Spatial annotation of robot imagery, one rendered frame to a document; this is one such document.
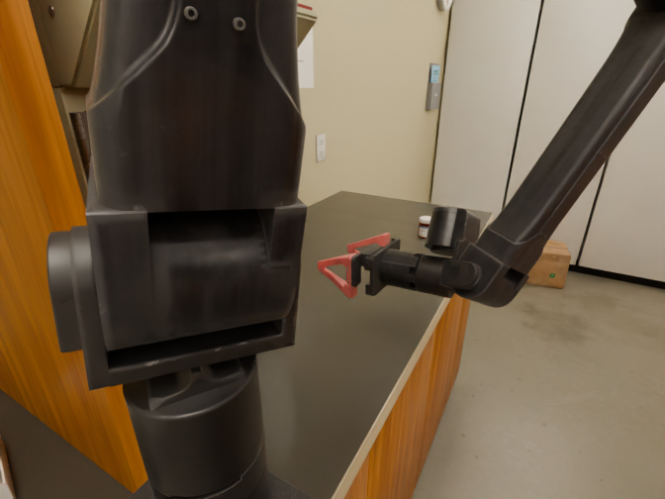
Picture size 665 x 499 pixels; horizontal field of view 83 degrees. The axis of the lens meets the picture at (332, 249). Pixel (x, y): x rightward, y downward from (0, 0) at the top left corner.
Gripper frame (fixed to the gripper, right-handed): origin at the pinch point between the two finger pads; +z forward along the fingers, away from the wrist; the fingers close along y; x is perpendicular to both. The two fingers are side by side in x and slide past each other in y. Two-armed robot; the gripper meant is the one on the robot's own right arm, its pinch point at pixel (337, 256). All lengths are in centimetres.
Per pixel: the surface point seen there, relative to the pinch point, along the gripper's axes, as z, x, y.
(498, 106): 23, -29, -281
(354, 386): -5.6, 21.2, 4.6
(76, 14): 7.7, -31.4, 30.6
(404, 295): -1.4, 19.0, -28.4
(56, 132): 5.3, -21.7, 35.5
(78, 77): 10.8, -26.6, 30.1
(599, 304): -63, 105, -247
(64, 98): 14.3, -24.9, 30.2
